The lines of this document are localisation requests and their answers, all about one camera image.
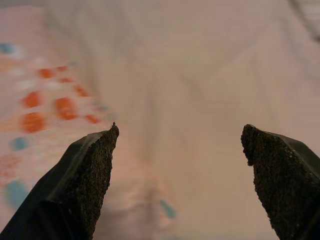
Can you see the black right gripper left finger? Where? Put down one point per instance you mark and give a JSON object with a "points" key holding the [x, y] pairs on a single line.
{"points": [[82, 180]]}

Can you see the pink patterned pillow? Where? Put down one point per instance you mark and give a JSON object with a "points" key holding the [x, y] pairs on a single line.
{"points": [[32, 100]]}

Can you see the bed with cream sheet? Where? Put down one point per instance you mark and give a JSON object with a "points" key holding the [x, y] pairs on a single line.
{"points": [[212, 75]]}

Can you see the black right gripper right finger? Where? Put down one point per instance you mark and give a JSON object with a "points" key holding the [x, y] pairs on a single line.
{"points": [[282, 180]]}

